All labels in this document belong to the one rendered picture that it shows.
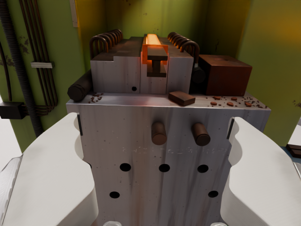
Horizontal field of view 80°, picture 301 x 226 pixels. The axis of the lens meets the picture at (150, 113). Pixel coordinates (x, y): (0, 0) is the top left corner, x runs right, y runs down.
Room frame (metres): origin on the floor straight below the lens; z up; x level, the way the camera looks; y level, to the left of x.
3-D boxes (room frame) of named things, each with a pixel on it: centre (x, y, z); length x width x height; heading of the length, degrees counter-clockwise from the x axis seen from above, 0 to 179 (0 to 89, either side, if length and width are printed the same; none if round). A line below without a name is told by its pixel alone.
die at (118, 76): (0.57, 0.03, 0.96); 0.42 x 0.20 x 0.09; 2
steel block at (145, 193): (0.58, -0.03, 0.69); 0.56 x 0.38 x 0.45; 2
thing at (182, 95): (0.33, -0.06, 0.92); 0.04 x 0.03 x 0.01; 36
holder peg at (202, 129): (0.28, -0.09, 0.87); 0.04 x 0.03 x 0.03; 2
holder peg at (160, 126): (0.28, -0.02, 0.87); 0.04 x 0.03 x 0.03; 2
